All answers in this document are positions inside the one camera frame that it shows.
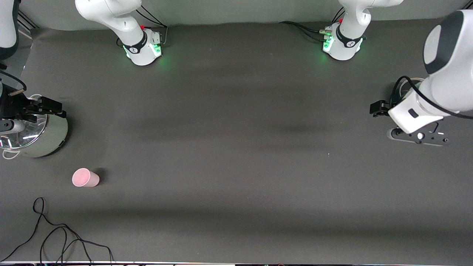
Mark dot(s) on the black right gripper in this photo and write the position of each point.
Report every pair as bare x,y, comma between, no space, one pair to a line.
11,106

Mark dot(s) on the pink plastic cup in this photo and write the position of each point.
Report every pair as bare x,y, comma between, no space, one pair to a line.
85,178

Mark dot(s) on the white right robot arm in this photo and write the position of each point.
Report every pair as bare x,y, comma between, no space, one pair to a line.
142,48

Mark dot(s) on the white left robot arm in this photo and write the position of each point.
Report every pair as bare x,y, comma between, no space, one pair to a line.
451,74

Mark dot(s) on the sage green cooking pot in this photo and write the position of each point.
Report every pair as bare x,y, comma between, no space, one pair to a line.
51,140

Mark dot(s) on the glass pot lid beige knob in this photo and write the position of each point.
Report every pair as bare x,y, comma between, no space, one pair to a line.
31,137

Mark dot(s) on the glass lid blue knob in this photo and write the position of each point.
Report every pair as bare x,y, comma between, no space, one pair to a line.
414,83

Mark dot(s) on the grey metal rail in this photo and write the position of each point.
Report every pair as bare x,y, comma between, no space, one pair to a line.
26,22

